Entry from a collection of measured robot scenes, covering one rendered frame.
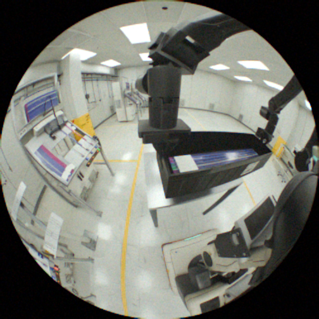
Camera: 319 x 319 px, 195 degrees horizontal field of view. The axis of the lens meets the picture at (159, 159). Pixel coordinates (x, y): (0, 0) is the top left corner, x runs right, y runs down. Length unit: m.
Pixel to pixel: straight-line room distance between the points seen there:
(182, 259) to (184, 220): 0.53
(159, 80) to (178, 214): 1.31
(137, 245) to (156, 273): 0.42
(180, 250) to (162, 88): 1.04
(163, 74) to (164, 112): 0.06
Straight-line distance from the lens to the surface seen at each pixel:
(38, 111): 1.41
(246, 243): 0.32
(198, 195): 0.55
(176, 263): 1.02
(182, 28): 0.18
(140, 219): 1.31
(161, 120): 0.16
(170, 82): 0.16
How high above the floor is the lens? 1.26
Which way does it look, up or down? 42 degrees down
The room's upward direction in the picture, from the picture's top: straight up
